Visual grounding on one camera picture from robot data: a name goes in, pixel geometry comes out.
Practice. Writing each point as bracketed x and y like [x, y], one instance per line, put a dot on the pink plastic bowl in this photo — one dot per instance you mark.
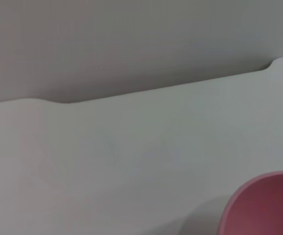
[266, 208]

